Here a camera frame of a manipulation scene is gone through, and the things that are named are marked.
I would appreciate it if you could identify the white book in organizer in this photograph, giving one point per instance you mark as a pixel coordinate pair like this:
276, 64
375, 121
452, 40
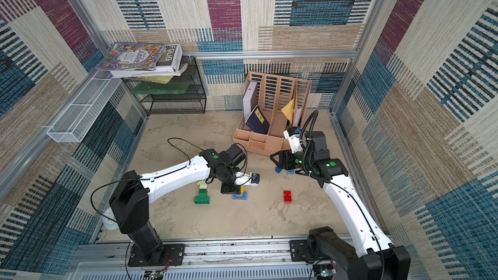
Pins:
250, 99

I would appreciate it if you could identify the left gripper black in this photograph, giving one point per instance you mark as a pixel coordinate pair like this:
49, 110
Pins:
235, 189

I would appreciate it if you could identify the lime green lego brick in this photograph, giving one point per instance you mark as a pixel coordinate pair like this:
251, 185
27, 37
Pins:
202, 184

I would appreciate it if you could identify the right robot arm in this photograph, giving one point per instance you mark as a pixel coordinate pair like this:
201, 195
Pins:
371, 254

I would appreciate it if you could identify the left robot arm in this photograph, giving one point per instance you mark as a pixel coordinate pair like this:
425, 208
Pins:
129, 203

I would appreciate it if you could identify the black wire shelf rack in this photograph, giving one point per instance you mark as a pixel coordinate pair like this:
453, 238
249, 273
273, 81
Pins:
183, 94

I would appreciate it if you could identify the pale pink folder in organizer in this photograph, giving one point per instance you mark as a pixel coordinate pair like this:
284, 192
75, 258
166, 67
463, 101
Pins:
299, 99

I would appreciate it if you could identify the long green lego brick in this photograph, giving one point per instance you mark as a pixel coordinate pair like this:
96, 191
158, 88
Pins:
201, 200

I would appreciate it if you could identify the yellow envelope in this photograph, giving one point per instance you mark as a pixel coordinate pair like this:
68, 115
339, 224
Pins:
288, 111

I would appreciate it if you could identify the pink desk file organizer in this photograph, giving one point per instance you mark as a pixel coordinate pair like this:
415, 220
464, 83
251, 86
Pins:
274, 92

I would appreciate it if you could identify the white wire mesh basket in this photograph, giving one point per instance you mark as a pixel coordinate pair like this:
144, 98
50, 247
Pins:
75, 121

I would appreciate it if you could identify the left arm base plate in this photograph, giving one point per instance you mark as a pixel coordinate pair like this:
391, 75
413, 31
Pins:
169, 254

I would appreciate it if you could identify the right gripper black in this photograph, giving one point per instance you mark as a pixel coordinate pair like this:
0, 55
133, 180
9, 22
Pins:
285, 161

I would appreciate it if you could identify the black and white Folio book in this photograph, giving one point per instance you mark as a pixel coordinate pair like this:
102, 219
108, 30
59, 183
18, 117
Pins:
168, 65

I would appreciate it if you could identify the colourful illustrated book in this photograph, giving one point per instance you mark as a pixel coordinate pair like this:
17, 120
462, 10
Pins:
132, 56

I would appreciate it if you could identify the dark purple book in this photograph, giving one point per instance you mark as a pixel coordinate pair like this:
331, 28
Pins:
257, 122

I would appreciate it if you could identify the pale blue round clock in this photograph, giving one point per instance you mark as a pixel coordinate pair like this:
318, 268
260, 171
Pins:
108, 220

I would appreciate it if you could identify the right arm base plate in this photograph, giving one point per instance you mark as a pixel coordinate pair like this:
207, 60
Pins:
300, 251

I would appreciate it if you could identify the long blue lego brick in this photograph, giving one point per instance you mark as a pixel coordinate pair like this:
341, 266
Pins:
242, 196

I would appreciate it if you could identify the red lego brick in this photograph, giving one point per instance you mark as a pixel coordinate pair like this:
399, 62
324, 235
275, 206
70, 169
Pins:
287, 197

